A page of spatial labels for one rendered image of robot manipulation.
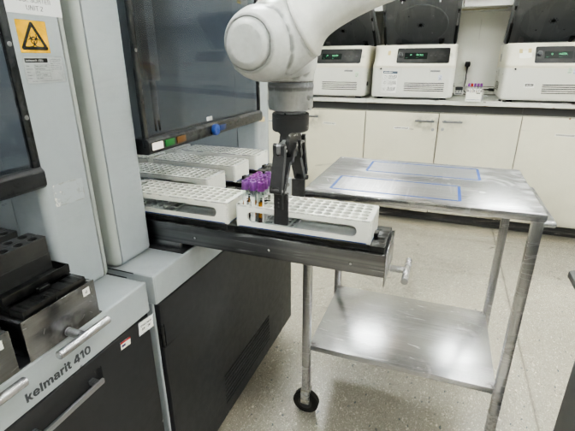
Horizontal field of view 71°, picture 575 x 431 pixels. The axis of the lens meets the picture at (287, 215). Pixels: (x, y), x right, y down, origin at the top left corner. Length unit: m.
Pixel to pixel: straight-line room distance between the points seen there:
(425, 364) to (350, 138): 2.13
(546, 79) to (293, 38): 2.61
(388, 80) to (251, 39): 2.55
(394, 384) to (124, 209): 1.21
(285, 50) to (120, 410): 0.74
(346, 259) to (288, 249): 0.12
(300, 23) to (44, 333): 0.60
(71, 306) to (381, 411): 1.16
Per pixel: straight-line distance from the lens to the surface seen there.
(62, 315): 0.76
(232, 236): 0.90
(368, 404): 1.64
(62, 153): 0.82
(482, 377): 1.41
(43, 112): 0.80
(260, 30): 0.60
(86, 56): 0.87
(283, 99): 0.80
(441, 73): 3.09
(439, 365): 1.41
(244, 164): 1.28
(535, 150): 3.18
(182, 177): 1.14
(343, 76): 3.17
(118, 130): 0.91
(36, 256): 0.80
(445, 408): 1.69
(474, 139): 3.13
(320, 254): 0.84
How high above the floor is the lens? 1.16
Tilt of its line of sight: 21 degrees down
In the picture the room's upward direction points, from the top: straight up
